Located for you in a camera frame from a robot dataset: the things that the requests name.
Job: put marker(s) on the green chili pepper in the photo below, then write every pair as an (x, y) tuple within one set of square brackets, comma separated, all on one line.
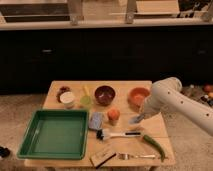
[(156, 145)]

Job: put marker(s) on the wooden block with black edge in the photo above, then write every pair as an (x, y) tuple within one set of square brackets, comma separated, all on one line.
[(101, 157)]

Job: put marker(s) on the purple bowl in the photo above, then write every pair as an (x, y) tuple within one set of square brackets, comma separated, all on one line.
[(104, 95)]

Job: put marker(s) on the grey blue towel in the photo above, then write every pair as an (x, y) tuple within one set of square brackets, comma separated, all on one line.
[(135, 119)]

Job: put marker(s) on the black object on floor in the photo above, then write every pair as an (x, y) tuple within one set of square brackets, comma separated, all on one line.
[(4, 152)]

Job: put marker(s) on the wooden table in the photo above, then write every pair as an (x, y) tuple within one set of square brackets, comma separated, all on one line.
[(155, 127)]

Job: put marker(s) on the orange toy fruit on stand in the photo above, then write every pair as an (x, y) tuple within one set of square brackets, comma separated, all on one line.
[(113, 116)]

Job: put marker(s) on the silver fork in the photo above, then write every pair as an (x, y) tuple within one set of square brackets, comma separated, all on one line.
[(125, 156)]

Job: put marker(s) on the green plastic tray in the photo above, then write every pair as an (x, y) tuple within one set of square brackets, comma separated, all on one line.
[(55, 134)]

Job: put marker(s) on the white cup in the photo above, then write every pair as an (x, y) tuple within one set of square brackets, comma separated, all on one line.
[(67, 99)]

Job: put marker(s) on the dark red toy item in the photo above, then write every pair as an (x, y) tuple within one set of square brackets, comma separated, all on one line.
[(61, 91)]

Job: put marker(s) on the blue sponge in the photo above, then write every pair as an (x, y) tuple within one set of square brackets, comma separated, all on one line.
[(95, 121)]

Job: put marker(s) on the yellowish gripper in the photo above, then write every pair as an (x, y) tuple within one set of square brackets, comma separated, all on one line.
[(142, 115)]

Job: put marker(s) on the orange bowl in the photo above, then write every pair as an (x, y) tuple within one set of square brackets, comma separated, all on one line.
[(137, 95)]

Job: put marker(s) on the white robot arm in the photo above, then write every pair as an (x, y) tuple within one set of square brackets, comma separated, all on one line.
[(168, 92)]

